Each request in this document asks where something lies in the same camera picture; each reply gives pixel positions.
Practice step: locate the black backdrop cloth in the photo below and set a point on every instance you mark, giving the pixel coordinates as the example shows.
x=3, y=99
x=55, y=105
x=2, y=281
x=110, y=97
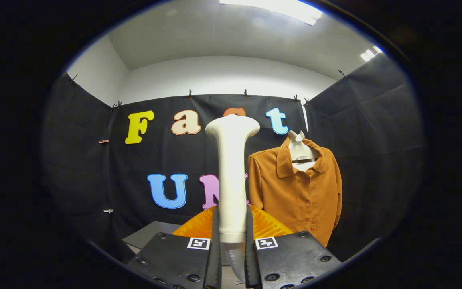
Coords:
x=94, y=180

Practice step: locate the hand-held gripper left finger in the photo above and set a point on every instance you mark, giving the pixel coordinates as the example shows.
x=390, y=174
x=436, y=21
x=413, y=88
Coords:
x=167, y=259

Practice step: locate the row of black clips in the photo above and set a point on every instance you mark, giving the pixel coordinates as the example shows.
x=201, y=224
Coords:
x=190, y=94

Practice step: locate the long ceiling light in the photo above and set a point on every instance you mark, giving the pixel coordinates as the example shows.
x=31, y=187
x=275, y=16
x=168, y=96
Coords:
x=287, y=10

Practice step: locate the orange button-up shirt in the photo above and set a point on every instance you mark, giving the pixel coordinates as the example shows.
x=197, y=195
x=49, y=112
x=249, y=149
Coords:
x=299, y=200

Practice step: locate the white garment hanger form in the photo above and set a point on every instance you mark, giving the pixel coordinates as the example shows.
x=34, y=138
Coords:
x=301, y=150

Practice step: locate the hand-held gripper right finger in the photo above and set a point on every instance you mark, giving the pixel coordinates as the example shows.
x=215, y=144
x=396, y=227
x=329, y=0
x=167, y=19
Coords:
x=295, y=257

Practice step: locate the small ceiling light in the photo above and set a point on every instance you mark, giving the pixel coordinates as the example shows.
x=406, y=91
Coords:
x=368, y=55

